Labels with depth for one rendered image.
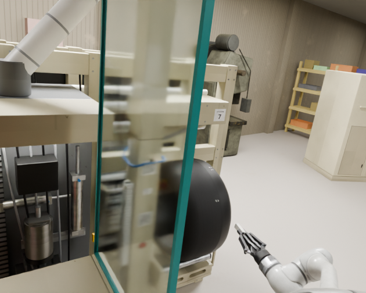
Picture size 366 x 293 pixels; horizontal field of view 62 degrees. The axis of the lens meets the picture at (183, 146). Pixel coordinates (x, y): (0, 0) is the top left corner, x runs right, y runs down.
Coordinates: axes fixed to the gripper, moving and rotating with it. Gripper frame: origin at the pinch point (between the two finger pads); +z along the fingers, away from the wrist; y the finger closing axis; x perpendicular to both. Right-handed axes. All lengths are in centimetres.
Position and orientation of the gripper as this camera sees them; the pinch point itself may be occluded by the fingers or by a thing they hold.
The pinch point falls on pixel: (239, 229)
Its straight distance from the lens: 162.2
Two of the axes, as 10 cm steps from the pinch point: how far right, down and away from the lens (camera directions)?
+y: -8.8, 0.6, -4.7
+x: -1.9, 8.6, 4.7
